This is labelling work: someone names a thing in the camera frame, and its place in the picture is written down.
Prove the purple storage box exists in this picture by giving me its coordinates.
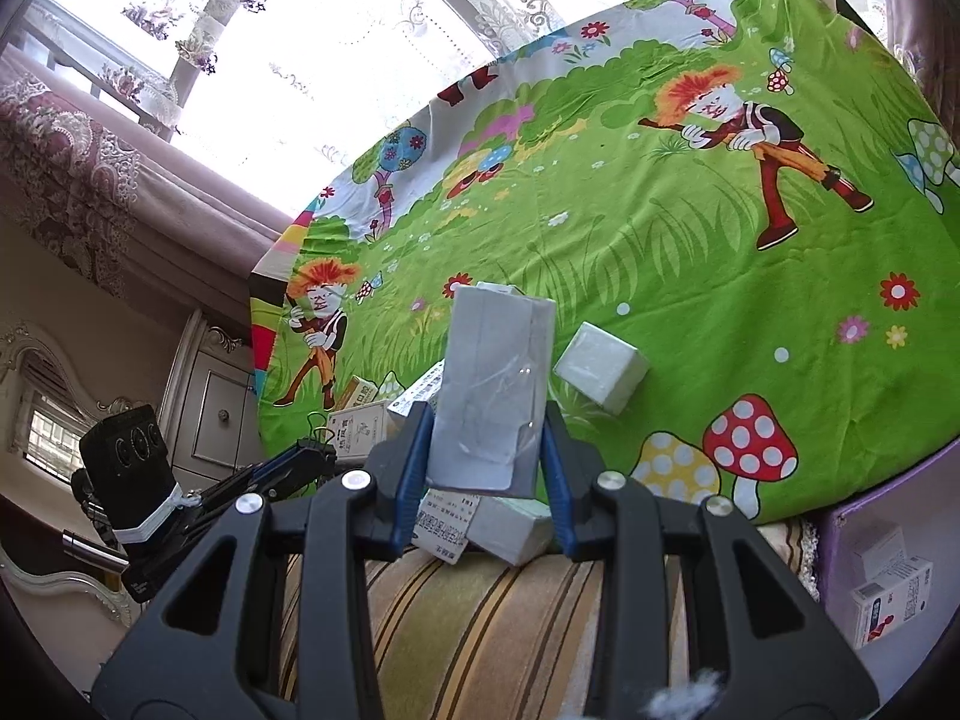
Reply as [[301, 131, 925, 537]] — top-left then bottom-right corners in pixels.
[[814, 435, 960, 661]]

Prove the white cube box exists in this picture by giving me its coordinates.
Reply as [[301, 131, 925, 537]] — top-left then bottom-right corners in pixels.
[[553, 321, 650, 415]]

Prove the plain pink curtain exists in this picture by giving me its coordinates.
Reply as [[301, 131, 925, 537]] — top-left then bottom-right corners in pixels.
[[874, 0, 960, 128]]

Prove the yellow green box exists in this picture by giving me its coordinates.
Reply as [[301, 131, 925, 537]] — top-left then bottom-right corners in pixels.
[[339, 373, 398, 410]]

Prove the green cartoon printed blanket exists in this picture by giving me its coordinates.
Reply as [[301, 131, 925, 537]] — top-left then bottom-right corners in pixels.
[[247, 0, 960, 533]]

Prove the grey taped box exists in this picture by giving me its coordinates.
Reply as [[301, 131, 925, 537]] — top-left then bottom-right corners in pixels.
[[424, 281, 557, 497]]

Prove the plain white small box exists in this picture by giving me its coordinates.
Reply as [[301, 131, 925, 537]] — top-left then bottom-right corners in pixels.
[[851, 525, 908, 578]]

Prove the pink curtain with valance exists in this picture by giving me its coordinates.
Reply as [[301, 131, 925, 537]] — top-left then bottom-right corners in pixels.
[[0, 45, 301, 301]]

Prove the pale green white box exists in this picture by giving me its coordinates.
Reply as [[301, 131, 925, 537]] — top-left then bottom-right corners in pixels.
[[469, 495, 556, 567]]

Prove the white red blue medicine box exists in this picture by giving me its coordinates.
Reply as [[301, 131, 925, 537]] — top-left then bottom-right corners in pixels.
[[850, 555, 935, 650]]

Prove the striped cushion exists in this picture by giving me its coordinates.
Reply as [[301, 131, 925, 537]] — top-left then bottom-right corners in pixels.
[[277, 517, 822, 720]]

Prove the white lace curtain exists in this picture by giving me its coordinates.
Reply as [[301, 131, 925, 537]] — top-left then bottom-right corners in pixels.
[[30, 0, 886, 218]]

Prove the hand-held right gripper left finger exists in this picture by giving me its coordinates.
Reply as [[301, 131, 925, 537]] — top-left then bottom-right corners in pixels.
[[90, 401, 440, 720]]

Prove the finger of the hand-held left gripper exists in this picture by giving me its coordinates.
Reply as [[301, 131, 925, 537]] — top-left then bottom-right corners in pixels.
[[184, 444, 342, 526]]

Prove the ornate white framed mirror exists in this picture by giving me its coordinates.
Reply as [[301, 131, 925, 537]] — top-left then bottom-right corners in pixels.
[[0, 321, 143, 625]]

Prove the white box with small print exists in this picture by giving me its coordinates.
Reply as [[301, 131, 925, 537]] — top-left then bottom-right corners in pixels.
[[328, 401, 402, 466]]

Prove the white ornate cabinet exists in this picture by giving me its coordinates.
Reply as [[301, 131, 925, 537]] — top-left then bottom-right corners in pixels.
[[161, 307, 263, 496]]

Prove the white box with blue text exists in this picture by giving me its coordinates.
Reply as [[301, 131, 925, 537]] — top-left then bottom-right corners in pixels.
[[386, 360, 447, 417]]

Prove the white box with text label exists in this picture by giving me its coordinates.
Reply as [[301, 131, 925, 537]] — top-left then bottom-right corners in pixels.
[[409, 491, 481, 563]]

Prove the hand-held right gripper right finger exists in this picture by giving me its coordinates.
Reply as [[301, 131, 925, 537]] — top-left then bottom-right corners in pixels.
[[537, 399, 880, 720]]

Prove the white fluff tuft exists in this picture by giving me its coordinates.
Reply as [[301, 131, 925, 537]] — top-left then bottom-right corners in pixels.
[[649, 671, 725, 713]]

